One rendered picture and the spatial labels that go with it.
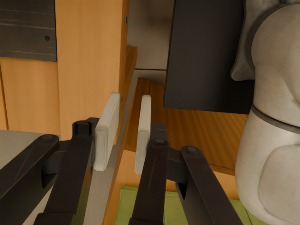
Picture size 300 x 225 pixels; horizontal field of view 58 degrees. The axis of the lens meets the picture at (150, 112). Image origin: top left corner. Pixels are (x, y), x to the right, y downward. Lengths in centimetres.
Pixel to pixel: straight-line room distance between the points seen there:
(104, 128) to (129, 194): 71
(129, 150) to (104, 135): 66
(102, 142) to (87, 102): 49
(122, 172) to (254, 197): 45
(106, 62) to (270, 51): 33
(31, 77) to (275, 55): 52
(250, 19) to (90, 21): 33
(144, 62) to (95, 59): 93
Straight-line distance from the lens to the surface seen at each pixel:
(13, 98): 73
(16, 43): 67
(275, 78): 46
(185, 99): 65
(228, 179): 91
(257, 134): 50
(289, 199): 49
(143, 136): 16
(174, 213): 84
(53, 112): 71
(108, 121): 17
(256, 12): 62
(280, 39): 47
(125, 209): 82
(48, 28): 63
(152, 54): 152
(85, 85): 64
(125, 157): 84
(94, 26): 61
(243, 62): 62
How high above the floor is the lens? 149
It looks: 67 degrees down
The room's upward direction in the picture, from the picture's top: 178 degrees counter-clockwise
